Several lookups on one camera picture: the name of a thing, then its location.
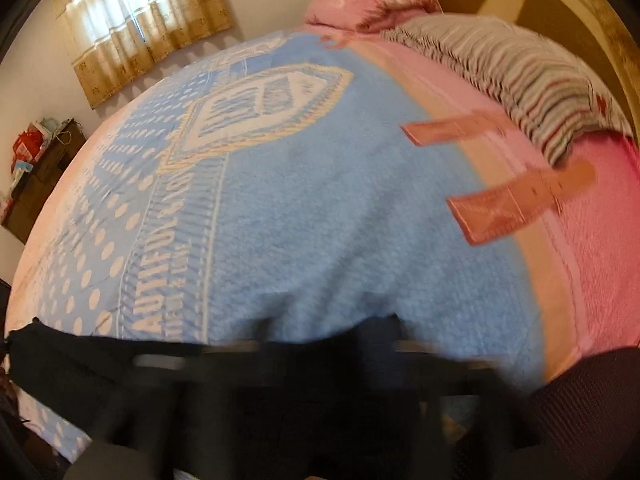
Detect striped pillow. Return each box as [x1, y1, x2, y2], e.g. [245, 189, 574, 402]
[380, 12, 636, 166]

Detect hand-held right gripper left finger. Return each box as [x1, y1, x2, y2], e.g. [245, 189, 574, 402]
[65, 317, 286, 480]

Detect beige patterned curtain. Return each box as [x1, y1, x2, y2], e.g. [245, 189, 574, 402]
[52, 0, 236, 110]

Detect black pants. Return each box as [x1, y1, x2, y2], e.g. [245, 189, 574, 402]
[4, 314, 640, 480]

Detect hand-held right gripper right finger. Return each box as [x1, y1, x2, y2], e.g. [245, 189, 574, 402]
[357, 312, 546, 480]

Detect pink and blue printed blanket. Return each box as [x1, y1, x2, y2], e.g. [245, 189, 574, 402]
[5, 30, 601, 461]

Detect pink floral pillow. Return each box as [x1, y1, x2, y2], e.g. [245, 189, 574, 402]
[305, 0, 443, 35]

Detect red gift bag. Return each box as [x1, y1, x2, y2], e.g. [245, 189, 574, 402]
[12, 130, 40, 163]

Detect brown wooden desk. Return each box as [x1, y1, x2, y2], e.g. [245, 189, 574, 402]
[0, 119, 90, 245]

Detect magenta fleece blanket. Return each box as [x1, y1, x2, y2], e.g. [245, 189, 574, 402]
[550, 132, 640, 351]

